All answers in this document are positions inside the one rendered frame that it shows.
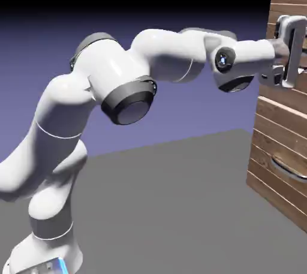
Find wooden cabinet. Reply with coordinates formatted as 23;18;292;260
246;0;307;233

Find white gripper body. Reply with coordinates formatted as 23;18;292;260
275;14;307;89

